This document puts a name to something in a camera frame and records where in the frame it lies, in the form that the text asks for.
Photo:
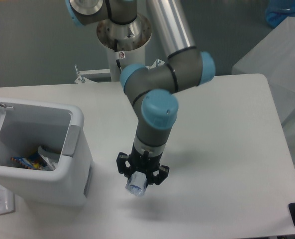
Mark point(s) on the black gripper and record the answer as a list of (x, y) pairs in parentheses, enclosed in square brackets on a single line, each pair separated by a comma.
[(143, 163)]

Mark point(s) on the crushed clear plastic bottle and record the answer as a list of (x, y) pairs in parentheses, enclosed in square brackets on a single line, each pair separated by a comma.
[(137, 184)]

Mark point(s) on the clear plastic wrapper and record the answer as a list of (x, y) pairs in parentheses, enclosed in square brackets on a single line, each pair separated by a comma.
[(49, 156)]

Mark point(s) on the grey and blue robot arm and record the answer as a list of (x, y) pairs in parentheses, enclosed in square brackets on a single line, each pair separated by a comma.
[(151, 92)]

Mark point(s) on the white trash can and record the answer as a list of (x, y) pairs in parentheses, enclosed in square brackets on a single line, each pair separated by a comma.
[(24, 126)]

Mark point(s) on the colourful snack wrappers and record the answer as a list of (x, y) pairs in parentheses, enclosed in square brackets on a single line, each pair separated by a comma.
[(34, 161)]

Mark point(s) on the white side table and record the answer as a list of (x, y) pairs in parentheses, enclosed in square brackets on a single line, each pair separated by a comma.
[(274, 57)]

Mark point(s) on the blue water jug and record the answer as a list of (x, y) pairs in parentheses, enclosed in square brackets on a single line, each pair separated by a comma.
[(278, 10)]

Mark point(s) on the white base bracket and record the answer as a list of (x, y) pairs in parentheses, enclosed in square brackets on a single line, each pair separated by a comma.
[(99, 75)]

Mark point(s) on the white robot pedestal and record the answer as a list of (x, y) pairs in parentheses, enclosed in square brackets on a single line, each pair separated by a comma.
[(136, 56)]

